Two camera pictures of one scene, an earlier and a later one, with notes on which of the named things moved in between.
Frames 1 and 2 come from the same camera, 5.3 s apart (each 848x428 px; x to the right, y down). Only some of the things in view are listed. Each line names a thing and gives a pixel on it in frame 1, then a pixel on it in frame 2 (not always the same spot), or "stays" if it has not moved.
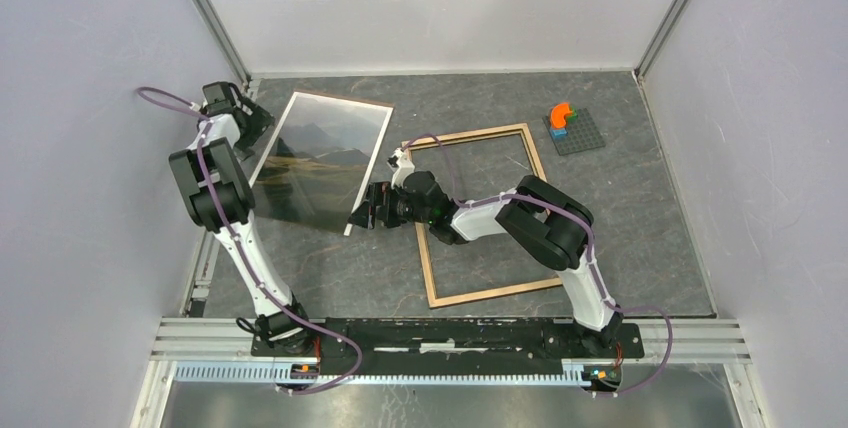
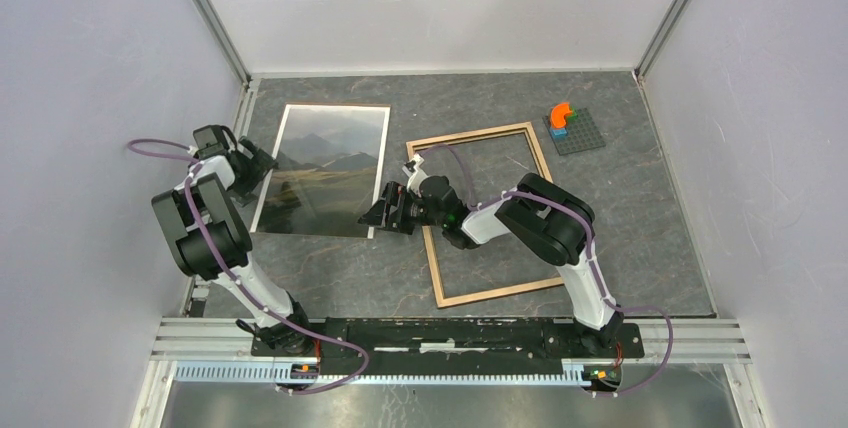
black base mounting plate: [452, 345] stays
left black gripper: [259, 120] to [261, 163]
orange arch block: [558, 114] stays
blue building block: [559, 134] stays
